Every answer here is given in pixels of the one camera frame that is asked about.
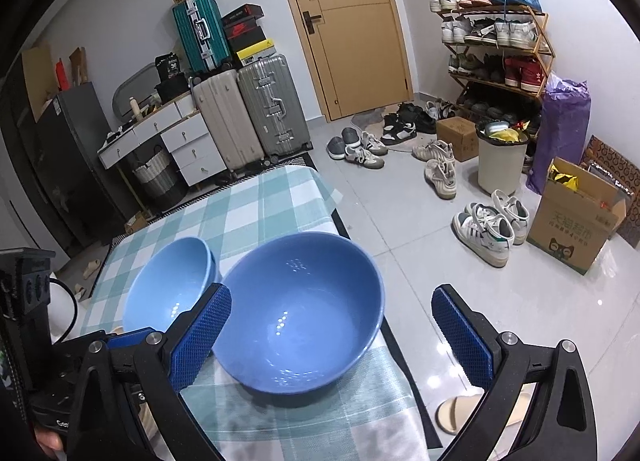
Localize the small brown cardboard box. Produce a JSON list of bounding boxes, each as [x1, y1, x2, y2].
[[436, 117, 478, 162]]

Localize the stacked shoe boxes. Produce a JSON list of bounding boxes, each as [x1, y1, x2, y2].
[[221, 3, 274, 66]]

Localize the wooden shoe rack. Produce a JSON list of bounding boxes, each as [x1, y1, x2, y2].
[[437, 5, 555, 140]]

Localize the wooden door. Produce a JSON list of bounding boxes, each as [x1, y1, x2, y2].
[[288, 0, 413, 121]]

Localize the white green sneaker pair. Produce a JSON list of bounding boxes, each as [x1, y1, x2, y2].
[[451, 189, 530, 268]]

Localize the black refrigerator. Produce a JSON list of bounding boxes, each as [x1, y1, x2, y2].
[[16, 82, 136, 257]]

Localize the teal suitcase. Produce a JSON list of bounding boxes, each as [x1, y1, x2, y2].
[[172, 0, 233, 73]]

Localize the white trash bin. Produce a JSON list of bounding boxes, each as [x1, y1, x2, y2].
[[476, 121, 529, 195]]

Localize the black cable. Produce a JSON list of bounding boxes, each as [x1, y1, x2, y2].
[[46, 277, 82, 342]]

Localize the silver aluminium suitcase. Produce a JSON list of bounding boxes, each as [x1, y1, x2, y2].
[[238, 54, 312, 163]]

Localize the beige suitcase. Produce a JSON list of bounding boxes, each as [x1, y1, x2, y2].
[[192, 70, 266, 173]]

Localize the woven laundry basket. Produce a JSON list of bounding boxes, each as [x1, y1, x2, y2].
[[134, 146, 188, 212]]

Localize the white drawer desk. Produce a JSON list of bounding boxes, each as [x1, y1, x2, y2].
[[98, 93, 228, 186]]

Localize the large blue bowl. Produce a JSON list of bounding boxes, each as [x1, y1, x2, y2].
[[213, 231, 385, 395]]

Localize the open cardboard box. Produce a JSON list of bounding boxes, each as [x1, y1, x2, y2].
[[527, 158, 626, 275]]

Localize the purple bag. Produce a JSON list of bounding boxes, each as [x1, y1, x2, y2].
[[527, 73, 591, 195]]

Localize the beige slipper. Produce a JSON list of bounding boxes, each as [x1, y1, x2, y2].
[[435, 391, 530, 436]]

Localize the left hand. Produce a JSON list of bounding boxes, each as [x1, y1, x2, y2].
[[35, 427, 66, 460]]

